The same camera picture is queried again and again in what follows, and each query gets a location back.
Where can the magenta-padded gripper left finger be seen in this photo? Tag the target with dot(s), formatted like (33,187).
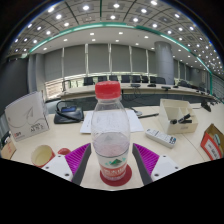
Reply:
(60,166)

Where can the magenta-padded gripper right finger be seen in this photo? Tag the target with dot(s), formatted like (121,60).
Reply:
(163,166)

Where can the clear water bottle red cap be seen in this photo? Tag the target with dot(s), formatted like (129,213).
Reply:
(110,133)

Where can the cream mug red pattern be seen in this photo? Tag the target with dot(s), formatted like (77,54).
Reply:
(42,156)

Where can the white remote control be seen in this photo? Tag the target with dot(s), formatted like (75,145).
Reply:
(160,137)

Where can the white paper sheet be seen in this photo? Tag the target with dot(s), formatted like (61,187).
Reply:
(86,125)

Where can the open cardboard box red label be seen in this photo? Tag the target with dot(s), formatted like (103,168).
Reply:
(211,145)

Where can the black pen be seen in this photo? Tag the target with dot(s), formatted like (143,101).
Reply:
(148,115)

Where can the brown kraft paper envelope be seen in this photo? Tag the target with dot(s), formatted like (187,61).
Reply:
(7,150)

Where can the cream open organizer box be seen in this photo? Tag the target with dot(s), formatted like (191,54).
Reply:
(173,111)

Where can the white cardboard box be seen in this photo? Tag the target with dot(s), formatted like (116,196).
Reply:
(26,116)

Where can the row of black office chairs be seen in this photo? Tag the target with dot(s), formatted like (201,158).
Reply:
(125,78)

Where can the ceiling lights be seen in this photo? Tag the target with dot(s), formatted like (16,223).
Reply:
(116,5)

